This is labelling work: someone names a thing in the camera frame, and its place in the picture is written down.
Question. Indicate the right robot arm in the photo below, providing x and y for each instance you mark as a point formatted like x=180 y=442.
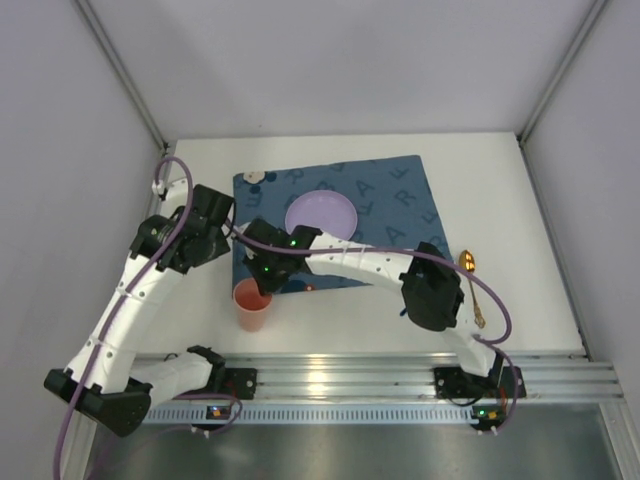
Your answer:
x=429 y=285

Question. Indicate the left aluminium frame post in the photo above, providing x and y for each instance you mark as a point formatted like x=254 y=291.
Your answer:
x=98 y=32

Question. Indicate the orange plastic cup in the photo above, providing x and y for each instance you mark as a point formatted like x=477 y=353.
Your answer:
x=251 y=305

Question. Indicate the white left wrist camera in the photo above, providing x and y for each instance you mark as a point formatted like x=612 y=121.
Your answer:
x=177 y=189

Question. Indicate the aluminium mounting rail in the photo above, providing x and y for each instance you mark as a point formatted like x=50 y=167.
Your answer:
x=373 y=378

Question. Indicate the perforated grey cable duct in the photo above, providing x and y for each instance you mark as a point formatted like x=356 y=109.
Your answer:
x=253 y=413

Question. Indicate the purple plastic plate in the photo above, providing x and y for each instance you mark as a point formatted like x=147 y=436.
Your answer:
x=326 y=210

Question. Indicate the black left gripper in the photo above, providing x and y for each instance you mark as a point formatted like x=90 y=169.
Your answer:
x=215 y=201

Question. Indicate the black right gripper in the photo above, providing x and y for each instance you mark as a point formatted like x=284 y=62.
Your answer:
x=270 y=282

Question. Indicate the right aluminium frame post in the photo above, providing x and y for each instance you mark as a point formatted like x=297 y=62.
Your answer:
x=588 y=23

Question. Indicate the gold ornate spoon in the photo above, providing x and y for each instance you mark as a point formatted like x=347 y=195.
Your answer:
x=467 y=261

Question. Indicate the aluminium frame post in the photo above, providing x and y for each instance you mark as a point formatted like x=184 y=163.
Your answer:
x=588 y=23
x=98 y=32

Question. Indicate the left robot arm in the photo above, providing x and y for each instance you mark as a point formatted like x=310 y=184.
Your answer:
x=100 y=381

